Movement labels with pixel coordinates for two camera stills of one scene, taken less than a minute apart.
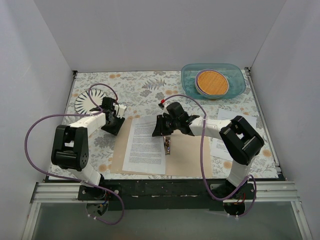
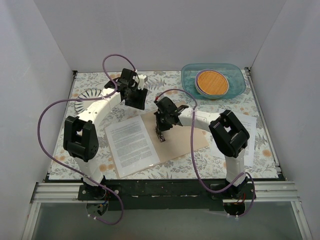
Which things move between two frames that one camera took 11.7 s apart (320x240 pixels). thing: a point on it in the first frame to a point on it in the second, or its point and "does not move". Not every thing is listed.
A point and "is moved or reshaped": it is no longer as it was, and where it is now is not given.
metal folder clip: [167, 145] is moved or reshaped
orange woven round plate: [212, 83] does not move
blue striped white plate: [83, 103] does not move
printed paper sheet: [144, 153] is moved or reshaped
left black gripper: [113, 124] to [136, 99]
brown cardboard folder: [189, 155] to [179, 140]
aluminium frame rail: [56, 192] does not move
